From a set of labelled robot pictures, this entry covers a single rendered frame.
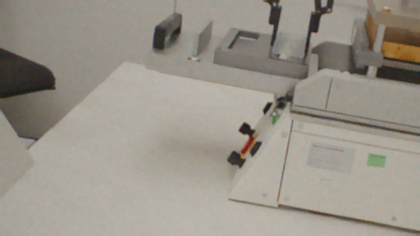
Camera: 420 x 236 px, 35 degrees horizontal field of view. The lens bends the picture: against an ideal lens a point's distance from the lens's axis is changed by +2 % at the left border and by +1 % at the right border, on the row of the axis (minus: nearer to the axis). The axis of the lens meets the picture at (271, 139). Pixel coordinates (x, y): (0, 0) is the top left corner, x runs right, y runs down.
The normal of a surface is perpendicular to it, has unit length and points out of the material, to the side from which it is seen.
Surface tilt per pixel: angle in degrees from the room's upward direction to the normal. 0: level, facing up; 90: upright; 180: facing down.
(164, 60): 90
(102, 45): 90
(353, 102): 90
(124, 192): 0
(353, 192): 90
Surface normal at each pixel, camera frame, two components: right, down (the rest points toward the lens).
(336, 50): -0.08, 0.34
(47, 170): 0.16, -0.92
